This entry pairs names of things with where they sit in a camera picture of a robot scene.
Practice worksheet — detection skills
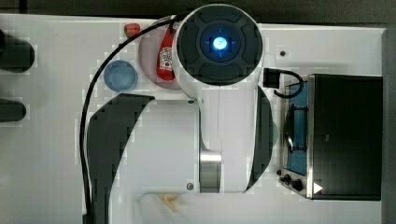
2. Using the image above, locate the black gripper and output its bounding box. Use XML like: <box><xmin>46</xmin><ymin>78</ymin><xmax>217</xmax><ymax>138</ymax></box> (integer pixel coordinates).
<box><xmin>262</xmin><ymin>68</ymin><xmax>280</xmax><ymax>89</ymax></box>

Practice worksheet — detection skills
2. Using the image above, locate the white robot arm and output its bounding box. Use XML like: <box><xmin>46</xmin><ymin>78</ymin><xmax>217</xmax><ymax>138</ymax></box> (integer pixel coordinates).
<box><xmin>84</xmin><ymin>4</ymin><xmax>274</xmax><ymax>224</ymax></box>

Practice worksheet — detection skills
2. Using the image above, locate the green mug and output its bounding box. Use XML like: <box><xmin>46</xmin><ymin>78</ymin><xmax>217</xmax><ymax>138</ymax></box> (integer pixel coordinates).
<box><xmin>272</xmin><ymin>122</ymin><xmax>279</xmax><ymax>147</ymax></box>

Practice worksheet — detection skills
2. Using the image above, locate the black toaster oven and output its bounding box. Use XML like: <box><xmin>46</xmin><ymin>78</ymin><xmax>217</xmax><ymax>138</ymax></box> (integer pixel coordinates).
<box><xmin>277</xmin><ymin>74</ymin><xmax>383</xmax><ymax>201</ymax></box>

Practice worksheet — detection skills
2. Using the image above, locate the red ketchup bottle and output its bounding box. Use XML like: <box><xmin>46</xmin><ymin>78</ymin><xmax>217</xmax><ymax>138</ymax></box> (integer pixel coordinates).
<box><xmin>156</xmin><ymin>24</ymin><xmax>177</xmax><ymax>81</ymax></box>

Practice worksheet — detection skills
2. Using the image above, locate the pink round plate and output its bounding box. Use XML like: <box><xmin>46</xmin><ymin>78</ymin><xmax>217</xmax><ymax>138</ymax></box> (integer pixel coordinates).
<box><xmin>138</xmin><ymin>24</ymin><xmax>180</xmax><ymax>90</ymax></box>

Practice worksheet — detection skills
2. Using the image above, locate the red toy strawberry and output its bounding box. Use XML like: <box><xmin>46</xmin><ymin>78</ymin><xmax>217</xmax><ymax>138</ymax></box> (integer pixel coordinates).
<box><xmin>124</xmin><ymin>23</ymin><xmax>141</xmax><ymax>38</ymax></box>

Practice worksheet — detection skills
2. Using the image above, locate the blue bowl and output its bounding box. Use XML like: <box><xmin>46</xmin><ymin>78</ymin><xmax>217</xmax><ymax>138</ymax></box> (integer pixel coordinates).
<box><xmin>104</xmin><ymin>60</ymin><xmax>138</xmax><ymax>92</ymax></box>

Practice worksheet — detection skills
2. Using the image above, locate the toy chicken drumstick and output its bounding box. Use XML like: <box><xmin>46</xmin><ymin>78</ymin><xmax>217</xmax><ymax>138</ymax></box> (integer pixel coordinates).
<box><xmin>158</xmin><ymin>193</ymin><xmax>178</xmax><ymax>213</ymax></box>

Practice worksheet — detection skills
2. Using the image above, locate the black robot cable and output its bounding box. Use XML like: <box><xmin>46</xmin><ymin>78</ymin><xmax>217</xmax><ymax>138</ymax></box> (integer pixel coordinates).
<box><xmin>78</xmin><ymin>11</ymin><xmax>191</xmax><ymax>224</ymax></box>

